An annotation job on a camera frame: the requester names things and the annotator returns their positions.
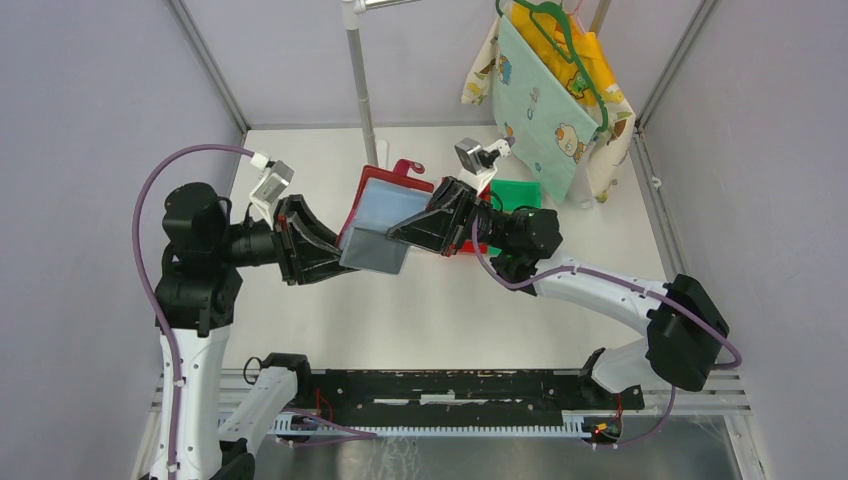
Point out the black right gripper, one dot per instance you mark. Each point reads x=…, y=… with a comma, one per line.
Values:
x=444, y=223

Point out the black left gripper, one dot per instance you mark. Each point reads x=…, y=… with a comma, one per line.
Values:
x=291, y=213

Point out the dark grey credit card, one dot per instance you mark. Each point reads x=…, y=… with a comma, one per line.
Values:
x=363, y=249

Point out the red leather card holder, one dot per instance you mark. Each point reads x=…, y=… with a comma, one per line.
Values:
x=384, y=198

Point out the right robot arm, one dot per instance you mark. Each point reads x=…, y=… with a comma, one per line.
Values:
x=681, y=331

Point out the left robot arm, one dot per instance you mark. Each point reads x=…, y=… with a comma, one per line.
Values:
x=194, y=304

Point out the red plastic bin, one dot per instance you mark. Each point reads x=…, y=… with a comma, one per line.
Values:
x=477, y=210

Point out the green plastic bin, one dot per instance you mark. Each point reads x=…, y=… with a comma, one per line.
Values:
x=516, y=194

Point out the white stand base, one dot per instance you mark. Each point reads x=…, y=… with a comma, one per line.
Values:
x=382, y=153

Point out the mint cartoon cloth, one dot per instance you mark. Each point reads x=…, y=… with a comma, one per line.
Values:
x=552, y=133

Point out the cream cartoon cloth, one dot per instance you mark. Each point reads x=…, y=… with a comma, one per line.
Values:
x=597, y=174

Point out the yellow garment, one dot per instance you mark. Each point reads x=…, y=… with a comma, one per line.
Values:
x=573, y=55

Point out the silver stand pole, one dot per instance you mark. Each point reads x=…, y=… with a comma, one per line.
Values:
x=351, y=11

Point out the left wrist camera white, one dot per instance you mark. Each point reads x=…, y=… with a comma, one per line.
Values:
x=275, y=178

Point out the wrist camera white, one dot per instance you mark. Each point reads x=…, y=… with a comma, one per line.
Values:
x=275, y=178
x=478, y=162

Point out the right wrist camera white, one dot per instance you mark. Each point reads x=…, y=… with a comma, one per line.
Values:
x=478, y=162

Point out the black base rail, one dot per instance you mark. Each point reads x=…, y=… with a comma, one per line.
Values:
x=457, y=398

